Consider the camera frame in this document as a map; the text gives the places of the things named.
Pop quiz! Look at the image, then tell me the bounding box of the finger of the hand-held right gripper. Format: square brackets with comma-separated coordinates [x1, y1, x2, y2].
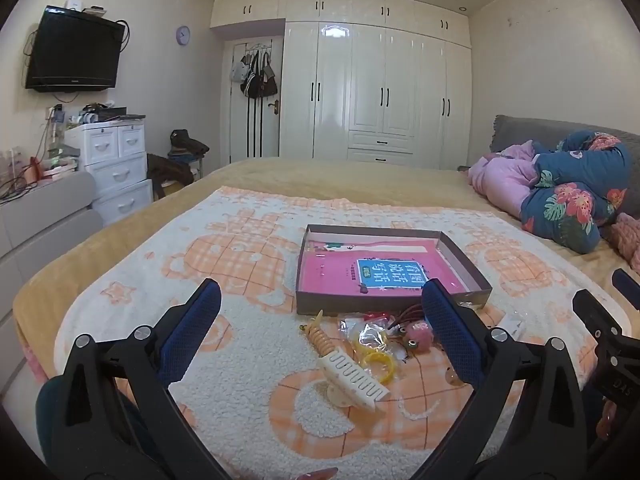
[571, 288, 624, 343]
[611, 267, 640, 307]

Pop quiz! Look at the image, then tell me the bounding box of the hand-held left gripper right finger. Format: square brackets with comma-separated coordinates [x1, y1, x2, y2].
[420, 277, 601, 480]

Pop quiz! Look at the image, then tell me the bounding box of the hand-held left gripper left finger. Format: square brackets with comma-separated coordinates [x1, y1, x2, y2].
[37, 277, 223, 480]

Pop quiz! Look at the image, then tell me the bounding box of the pink pom-pom hair tie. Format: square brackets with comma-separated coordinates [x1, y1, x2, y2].
[400, 321, 435, 356]

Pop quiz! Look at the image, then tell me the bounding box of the yellow plastic bangle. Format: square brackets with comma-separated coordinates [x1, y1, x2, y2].
[352, 332, 386, 357]
[362, 351, 398, 383]

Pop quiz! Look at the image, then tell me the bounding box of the white claw hair clip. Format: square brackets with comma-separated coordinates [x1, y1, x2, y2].
[315, 352, 391, 413]

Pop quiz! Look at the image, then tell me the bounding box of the brown cardboard box tray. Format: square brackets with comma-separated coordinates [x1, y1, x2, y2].
[295, 223, 493, 316]

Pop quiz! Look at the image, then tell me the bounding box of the tan spiral hair clip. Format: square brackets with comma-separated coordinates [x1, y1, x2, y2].
[299, 310, 333, 361]

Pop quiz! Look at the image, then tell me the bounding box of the pink knitted cushion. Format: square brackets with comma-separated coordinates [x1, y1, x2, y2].
[610, 212, 640, 273]

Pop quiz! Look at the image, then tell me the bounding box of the clear plastic bag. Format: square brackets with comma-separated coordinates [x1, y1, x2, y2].
[337, 315, 396, 356]

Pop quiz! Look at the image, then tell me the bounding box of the orange checked blanket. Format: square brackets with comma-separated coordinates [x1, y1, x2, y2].
[52, 185, 621, 480]

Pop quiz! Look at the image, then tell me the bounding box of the blue floral quilt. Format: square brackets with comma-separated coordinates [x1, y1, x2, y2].
[520, 130, 633, 256]

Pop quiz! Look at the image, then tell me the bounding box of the pink book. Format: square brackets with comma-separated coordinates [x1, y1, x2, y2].
[299, 240, 481, 303]

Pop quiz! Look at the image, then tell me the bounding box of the pink quilt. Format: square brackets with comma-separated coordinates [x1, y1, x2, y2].
[467, 140, 556, 218]

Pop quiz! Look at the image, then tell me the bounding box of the brown jacket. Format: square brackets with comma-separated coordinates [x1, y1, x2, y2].
[146, 152, 196, 198]

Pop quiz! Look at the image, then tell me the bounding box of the white drawer cabinet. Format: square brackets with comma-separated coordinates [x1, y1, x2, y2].
[65, 117, 153, 226]

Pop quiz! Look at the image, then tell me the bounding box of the grey headboard cushion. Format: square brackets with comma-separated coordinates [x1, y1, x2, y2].
[490, 114, 640, 211]

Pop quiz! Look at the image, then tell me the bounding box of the dark clothes pile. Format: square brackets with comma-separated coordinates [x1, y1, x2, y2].
[167, 129, 211, 163]

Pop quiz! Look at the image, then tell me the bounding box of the yellow bedspread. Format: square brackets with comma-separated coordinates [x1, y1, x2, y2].
[12, 156, 640, 386]

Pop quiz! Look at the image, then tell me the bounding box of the white door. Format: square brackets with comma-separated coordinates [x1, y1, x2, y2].
[229, 35, 285, 163]

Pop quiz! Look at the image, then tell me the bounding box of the white wardrobe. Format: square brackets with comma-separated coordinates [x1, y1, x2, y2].
[210, 0, 473, 171]

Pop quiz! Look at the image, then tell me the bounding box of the black handbag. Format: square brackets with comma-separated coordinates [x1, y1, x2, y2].
[241, 52, 266, 100]

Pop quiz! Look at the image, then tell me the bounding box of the dark red hair tie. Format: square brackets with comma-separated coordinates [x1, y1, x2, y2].
[385, 305, 426, 331]

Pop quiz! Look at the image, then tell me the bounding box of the black wall television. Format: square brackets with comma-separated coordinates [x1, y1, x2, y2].
[25, 5, 126, 93]

